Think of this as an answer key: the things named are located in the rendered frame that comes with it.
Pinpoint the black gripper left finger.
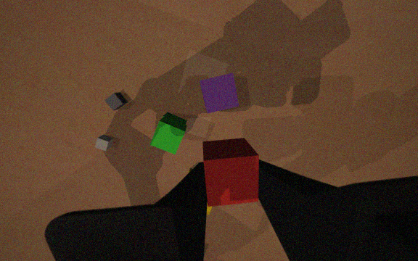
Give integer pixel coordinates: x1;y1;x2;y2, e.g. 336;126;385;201
45;162;208;261

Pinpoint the red block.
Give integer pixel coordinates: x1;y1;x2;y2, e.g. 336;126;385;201
202;138;259;207

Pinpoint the purple block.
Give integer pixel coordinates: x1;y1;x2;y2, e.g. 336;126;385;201
200;73;239;113

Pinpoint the green block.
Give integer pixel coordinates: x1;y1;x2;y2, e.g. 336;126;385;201
150;116;187;154
163;112;187;125

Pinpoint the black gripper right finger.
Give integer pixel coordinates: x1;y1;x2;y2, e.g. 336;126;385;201
258;160;418;261

